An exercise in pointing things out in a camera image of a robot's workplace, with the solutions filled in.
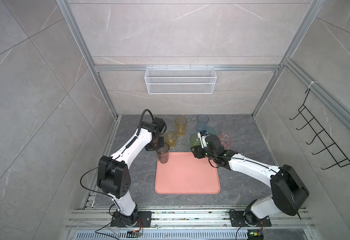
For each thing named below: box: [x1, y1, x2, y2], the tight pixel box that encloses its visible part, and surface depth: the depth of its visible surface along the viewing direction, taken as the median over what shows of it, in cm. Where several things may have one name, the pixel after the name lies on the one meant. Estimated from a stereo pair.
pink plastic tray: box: [154, 152, 221, 194], surface depth 87 cm
